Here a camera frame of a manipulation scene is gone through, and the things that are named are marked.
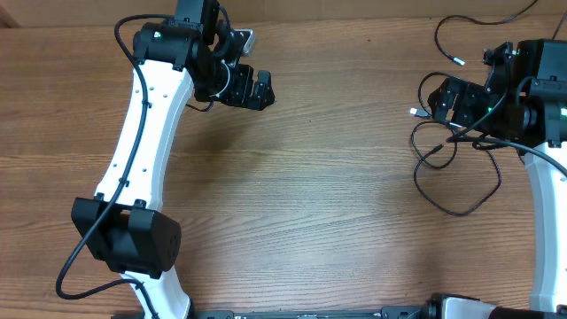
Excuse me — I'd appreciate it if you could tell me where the black usb cable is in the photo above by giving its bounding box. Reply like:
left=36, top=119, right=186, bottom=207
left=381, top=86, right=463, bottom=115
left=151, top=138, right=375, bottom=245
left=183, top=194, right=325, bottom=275
left=408, top=107, right=503, bottom=218

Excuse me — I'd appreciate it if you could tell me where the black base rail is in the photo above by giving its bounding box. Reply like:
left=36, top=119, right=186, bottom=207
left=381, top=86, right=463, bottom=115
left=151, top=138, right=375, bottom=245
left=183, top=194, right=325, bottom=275
left=110, top=292, right=501, bottom=319

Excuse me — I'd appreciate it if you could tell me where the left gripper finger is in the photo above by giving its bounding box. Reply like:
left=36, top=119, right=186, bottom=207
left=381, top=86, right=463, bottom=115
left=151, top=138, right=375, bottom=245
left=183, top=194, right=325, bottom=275
left=246, top=96, right=271, bottom=111
left=254, top=70, right=276, bottom=105

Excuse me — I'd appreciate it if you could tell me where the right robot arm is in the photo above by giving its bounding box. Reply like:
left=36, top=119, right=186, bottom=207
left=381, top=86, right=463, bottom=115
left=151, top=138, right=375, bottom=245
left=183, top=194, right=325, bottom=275
left=422, top=39, right=566, bottom=318

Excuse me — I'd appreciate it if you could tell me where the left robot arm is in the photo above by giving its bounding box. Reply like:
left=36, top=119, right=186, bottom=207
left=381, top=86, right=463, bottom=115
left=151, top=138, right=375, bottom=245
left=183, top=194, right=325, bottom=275
left=71, top=0, right=275, bottom=318

